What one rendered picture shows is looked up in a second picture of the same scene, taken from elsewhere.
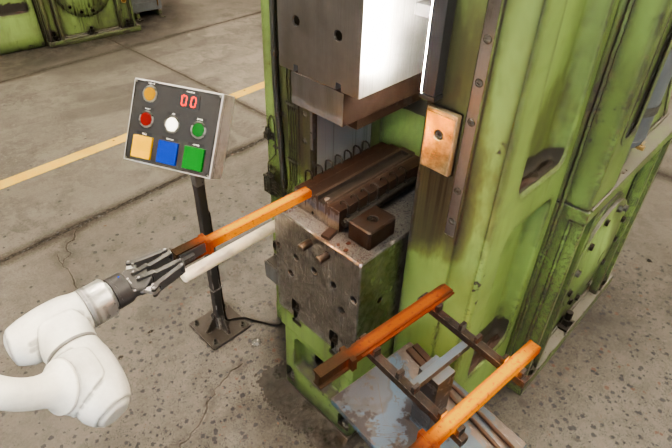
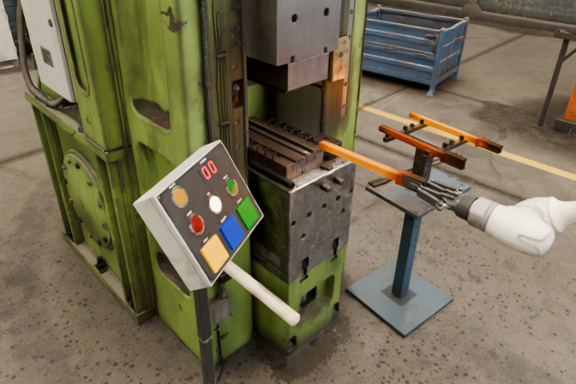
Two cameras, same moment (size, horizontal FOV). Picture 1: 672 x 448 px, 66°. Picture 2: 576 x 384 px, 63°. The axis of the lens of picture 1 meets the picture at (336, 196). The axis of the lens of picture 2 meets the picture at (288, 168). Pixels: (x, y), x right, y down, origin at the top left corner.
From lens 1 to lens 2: 2.08 m
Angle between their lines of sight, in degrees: 72
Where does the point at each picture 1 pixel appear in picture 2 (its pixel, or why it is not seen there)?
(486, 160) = (355, 54)
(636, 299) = not seen: hidden behind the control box
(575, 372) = not seen: hidden behind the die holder
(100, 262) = not seen: outside the picture
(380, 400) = (411, 198)
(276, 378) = (285, 366)
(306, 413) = (319, 343)
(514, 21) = not seen: outside the picture
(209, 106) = (221, 159)
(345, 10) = not seen: outside the picture
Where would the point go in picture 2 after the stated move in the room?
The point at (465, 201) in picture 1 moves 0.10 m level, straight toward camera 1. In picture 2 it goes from (347, 87) to (370, 90)
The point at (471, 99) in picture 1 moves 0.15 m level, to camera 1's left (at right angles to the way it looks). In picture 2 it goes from (348, 23) to (351, 33)
